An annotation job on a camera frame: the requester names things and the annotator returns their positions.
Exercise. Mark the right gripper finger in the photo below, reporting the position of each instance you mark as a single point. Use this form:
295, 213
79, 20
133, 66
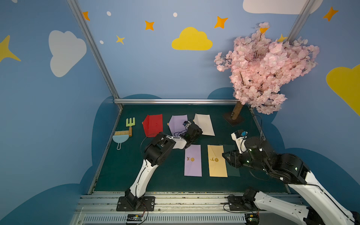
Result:
229, 160
229, 154

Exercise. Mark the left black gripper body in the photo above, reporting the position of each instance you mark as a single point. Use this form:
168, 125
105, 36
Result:
194, 131

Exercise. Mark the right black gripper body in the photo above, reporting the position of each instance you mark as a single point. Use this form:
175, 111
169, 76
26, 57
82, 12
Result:
234, 157

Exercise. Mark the lilac envelope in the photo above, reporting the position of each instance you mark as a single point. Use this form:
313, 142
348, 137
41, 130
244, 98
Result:
176, 124
193, 161

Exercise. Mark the red envelope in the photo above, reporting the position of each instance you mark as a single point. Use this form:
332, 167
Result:
152, 125

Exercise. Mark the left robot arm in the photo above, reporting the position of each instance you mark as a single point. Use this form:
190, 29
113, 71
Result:
155, 154

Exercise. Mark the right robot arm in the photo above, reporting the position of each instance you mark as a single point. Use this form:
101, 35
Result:
322, 209

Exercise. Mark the dark green envelope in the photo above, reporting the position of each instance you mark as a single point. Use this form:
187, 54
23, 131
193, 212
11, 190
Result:
231, 171

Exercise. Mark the tan kraft envelope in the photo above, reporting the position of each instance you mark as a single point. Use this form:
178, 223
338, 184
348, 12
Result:
217, 164

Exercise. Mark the right controller board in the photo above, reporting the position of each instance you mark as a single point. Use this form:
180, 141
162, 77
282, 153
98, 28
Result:
251, 219

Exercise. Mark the controller board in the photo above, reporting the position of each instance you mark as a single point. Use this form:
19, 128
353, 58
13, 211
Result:
134, 219
251, 219

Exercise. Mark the green toy rake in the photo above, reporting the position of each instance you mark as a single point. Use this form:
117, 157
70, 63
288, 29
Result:
130, 122

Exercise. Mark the blue toy brush dustpan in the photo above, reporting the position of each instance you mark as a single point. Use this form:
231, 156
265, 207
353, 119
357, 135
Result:
120, 137

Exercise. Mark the pink blossom artificial tree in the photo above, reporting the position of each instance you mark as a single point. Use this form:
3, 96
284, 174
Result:
259, 68

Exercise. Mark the left controller board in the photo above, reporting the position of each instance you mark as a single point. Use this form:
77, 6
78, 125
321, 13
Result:
134, 219

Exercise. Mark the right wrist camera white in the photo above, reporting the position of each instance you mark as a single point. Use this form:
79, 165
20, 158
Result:
239, 137

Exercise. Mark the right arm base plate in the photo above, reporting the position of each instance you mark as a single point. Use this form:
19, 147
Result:
239, 204

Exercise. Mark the aluminium rail back frame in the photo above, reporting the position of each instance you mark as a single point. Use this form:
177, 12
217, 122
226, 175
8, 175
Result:
137, 101

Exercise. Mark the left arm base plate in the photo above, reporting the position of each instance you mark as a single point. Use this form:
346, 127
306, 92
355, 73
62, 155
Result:
126, 204

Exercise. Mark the aluminium front rail base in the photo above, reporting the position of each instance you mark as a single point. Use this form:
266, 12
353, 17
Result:
175, 208

